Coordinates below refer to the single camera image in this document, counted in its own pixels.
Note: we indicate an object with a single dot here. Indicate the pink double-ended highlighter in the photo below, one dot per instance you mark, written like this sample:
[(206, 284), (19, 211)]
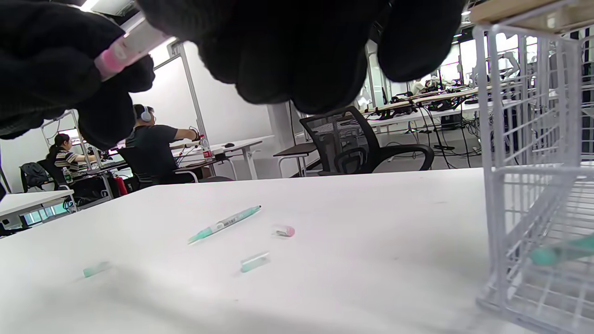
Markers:
[(132, 46)]

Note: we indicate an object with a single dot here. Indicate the black mesh office chair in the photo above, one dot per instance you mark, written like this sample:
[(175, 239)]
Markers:
[(325, 130)]

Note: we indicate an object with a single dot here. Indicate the teal double-ended highlighter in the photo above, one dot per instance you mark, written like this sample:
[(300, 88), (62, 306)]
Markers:
[(225, 224), (564, 253)]

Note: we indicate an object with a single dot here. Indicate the long white office desk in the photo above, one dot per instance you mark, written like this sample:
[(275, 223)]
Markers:
[(417, 116)]

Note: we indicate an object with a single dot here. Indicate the pink highlighter cap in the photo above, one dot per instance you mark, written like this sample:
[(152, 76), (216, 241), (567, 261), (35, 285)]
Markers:
[(284, 230)]

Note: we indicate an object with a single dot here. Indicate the person's left hand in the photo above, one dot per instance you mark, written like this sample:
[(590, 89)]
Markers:
[(41, 69)]

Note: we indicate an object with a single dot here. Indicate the clear water bottle red label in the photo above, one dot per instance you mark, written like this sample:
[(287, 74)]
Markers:
[(206, 149)]

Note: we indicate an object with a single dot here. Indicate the white framed partition panel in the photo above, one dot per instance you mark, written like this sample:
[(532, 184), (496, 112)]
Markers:
[(171, 88)]

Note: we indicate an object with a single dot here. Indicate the white side table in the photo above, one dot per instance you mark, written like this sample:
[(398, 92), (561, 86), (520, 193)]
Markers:
[(28, 200)]

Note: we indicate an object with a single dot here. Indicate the black backpack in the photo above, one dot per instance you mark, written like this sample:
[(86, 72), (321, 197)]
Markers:
[(35, 175)]

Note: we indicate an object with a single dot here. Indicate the white headphones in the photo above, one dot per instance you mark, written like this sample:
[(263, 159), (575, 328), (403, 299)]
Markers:
[(146, 114)]

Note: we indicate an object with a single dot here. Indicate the person's right hand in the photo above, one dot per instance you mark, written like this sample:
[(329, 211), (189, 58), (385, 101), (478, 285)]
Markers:
[(301, 46)]

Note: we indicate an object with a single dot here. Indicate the white cart with brown top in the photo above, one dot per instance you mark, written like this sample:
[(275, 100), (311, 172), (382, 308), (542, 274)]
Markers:
[(297, 149)]

